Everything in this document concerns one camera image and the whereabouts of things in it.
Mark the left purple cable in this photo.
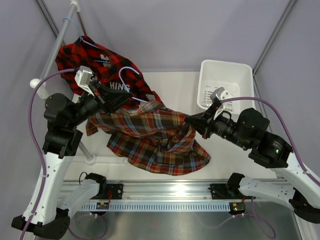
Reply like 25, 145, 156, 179
19, 68, 80, 240

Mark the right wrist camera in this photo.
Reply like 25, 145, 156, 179
209, 87, 233, 120

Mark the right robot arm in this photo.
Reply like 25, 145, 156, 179
185, 106, 320, 224

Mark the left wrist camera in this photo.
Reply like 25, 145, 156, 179
74, 65, 94, 96

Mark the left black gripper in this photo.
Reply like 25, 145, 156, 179
67, 79, 133, 129

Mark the brown plaid shirt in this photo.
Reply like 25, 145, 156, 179
85, 100, 211, 176

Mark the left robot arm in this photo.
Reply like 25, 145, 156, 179
11, 80, 133, 240

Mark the blue hanger with red shirt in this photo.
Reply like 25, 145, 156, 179
62, 16, 111, 63

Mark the white clothes rack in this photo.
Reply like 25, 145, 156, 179
29, 0, 128, 165

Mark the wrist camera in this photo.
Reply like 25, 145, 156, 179
209, 87, 233, 120
74, 65, 94, 96

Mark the white slotted cable duct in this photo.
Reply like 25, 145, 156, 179
80, 201, 231, 212

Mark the aluminium mounting rail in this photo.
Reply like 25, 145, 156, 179
59, 178, 301, 201

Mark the red black plaid shirt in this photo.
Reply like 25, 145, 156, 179
55, 35, 162, 110

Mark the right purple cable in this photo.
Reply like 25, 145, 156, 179
219, 96, 320, 186

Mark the light blue wire hanger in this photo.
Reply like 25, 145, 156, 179
118, 66, 149, 104

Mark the purple cable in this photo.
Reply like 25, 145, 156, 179
19, 68, 80, 240
219, 96, 320, 186

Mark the white plastic bin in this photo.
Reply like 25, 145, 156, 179
197, 59, 255, 110

